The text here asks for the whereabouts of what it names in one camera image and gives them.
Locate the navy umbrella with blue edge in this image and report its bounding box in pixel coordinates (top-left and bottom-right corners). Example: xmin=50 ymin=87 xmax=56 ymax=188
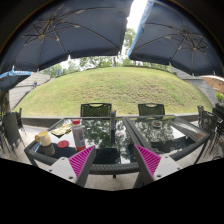
xmin=0 ymin=68 xmax=34 ymax=93

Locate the small round ashtray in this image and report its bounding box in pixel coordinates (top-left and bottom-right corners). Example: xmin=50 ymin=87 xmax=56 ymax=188
xmin=151 ymin=119 xmax=163 ymax=129

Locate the dark green wicker chair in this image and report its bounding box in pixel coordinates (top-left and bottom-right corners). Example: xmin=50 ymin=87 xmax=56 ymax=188
xmin=137 ymin=103 xmax=166 ymax=117
xmin=79 ymin=102 xmax=113 ymax=118

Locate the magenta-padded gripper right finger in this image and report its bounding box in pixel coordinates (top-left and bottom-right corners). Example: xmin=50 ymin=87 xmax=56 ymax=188
xmin=132 ymin=143 xmax=184 ymax=187

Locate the cream mug with yellow handle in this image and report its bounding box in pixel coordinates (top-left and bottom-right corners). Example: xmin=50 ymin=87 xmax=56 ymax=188
xmin=34 ymin=130 xmax=53 ymax=148

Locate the grey umbrella pole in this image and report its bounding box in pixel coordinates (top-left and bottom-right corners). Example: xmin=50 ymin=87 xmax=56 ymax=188
xmin=109 ymin=110 xmax=117 ymax=144

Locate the clear red-capped drink bottle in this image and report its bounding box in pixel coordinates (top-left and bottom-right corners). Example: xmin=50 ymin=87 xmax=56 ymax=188
xmin=72 ymin=119 xmax=87 ymax=152

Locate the yellow snack packet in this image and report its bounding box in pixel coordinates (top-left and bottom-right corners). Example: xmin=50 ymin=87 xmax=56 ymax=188
xmin=50 ymin=123 xmax=73 ymax=137

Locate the navy patio umbrella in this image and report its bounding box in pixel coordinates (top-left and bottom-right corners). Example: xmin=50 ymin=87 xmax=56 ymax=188
xmin=127 ymin=0 xmax=224 ymax=77
xmin=0 ymin=0 xmax=134 ymax=76

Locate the flat round red coaster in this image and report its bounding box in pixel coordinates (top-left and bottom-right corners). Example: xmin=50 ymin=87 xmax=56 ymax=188
xmin=56 ymin=140 xmax=70 ymax=149

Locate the group of dark wicker chairs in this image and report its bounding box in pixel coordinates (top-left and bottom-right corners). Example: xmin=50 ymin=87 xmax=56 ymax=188
xmin=196 ymin=103 xmax=224 ymax=148

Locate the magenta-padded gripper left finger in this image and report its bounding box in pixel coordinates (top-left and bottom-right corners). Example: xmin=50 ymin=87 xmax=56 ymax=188
xmin=47 ymin=145 xmax=97 ymax=188

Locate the beige patio umbrella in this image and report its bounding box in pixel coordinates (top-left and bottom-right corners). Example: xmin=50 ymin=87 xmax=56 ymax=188
xmin=200 ymin=75 xmax=224 ymax=94

